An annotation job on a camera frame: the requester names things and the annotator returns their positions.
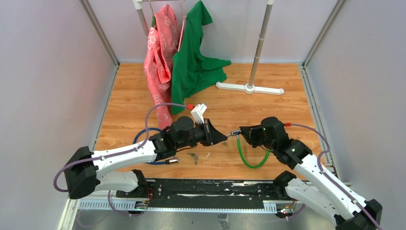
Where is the white clothes rack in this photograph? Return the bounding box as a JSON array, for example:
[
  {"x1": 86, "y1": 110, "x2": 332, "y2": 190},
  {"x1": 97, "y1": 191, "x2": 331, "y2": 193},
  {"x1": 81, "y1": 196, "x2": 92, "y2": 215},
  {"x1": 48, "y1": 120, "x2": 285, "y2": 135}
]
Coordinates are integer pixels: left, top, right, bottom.
[{"x1": 132, "y1": 0, "x2": 284, "y2": 95}]

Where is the green cable lock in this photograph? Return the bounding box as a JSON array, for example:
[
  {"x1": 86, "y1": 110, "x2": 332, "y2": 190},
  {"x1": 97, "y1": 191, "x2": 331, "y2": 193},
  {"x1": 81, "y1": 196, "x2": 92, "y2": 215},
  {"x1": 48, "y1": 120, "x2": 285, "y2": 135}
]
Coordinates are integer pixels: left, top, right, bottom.
[{"x1": 229, "y1": 130, "x2": 271, "y2": 169}]

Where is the left circuit board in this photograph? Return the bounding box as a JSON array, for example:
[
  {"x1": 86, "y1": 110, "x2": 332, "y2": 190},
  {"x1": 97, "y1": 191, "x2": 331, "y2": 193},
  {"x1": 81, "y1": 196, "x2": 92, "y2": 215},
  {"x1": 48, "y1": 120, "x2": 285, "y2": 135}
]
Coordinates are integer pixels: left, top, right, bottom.
[{"x1": 135, "y1": 188, "x2": 154, "y2": 209}]

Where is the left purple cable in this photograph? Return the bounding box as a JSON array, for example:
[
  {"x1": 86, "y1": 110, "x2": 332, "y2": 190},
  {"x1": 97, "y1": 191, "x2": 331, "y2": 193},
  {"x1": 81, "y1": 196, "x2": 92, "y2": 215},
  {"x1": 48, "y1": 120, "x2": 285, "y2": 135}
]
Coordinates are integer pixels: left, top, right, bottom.
[{"x1": 53, "y1": 103, "x2": 191, "y2": 217}]

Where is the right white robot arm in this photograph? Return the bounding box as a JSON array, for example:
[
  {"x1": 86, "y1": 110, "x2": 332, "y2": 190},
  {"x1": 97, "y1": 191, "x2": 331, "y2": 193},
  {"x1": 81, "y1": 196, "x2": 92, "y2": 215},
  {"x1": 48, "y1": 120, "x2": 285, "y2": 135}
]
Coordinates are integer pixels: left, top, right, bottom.
[{"x1": 231, "y1": 117, "x2": 383, "y2": 230}]

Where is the right circuit board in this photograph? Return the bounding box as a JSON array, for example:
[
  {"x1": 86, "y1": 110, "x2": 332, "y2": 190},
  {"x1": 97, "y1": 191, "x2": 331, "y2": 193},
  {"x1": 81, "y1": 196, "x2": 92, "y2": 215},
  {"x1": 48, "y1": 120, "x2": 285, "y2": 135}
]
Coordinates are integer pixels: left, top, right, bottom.
[{"x1": 277, "y1": 199, "x2": 297, "y2": 218}]

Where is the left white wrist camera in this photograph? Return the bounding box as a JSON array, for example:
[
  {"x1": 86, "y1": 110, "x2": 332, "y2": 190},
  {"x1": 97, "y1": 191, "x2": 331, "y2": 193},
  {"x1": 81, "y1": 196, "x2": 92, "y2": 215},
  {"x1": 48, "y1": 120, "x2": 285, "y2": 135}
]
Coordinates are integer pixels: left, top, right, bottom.
[{"x1": 191, "y1": 103, "x2": 207, "y2": 124}]

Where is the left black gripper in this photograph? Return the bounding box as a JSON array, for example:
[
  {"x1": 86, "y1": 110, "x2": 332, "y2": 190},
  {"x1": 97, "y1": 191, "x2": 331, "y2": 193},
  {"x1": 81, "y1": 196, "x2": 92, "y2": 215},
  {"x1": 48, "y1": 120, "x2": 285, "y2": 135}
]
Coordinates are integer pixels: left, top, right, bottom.
[{"x1": 176, "y1": 118, "x2": 227, "y2": 150}]

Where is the circuit board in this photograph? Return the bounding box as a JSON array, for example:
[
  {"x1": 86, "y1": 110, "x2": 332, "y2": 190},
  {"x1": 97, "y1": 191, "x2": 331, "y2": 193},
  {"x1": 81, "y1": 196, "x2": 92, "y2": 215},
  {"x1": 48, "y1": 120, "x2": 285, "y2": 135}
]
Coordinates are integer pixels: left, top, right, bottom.
[
  {"x1": 277, "y1": 199, "x2": 297, "y2": 218},
  {"x1": 135, "y1": 188, "x2": 154, "y2": 209}
]

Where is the pink patterned garment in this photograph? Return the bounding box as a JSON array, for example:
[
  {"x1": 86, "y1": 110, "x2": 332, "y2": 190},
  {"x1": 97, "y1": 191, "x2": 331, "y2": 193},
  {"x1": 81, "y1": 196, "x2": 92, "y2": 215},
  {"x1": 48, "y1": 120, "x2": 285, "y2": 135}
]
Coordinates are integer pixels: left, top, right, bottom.
[{"x1": 143, "y1": 3, "x2": 181, "y2": 130}]

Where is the green t-shirt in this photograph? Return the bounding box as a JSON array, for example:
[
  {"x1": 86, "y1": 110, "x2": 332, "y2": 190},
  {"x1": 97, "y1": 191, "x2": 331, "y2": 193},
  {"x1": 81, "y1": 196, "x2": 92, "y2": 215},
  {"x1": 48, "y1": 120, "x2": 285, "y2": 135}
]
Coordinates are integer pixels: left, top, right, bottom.
[{"x1": 171, "y1": 0, "x2": 231, "y2": 104}]

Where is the blue cable lock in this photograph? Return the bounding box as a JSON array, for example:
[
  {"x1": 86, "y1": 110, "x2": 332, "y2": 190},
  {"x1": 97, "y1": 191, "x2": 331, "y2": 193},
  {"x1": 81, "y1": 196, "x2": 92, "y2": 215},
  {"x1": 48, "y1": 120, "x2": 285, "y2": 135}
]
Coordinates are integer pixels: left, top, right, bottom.
[{"x1": 128, "y1": 127, "x2": 179, "y2": 165}]

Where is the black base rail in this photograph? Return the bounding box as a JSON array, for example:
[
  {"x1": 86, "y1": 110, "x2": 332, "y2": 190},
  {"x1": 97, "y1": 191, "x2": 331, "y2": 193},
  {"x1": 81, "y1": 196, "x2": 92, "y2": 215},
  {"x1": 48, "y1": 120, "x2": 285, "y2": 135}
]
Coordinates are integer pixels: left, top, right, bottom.
[{"x1": 112, "y1": 179, "x2": 293, "y2": 214}]

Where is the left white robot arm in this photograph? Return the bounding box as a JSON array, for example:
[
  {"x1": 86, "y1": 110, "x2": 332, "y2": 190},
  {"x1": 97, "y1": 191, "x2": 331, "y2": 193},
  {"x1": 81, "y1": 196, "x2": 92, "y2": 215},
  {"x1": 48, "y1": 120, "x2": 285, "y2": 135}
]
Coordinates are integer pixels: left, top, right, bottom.
[{"x1": 63, "y1": 116, "x2": 227, "y2": 199}]

